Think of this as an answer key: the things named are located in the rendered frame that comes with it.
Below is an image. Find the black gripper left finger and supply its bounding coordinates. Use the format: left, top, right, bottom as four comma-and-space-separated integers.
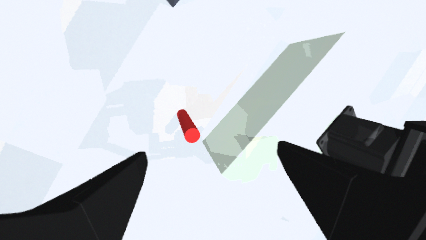
0, 151, 148, 240

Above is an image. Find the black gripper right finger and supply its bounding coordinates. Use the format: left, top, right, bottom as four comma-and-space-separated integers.
276, 141, 426, 240

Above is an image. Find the red peg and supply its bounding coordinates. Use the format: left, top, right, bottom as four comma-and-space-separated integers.
177, 109, 200, 143

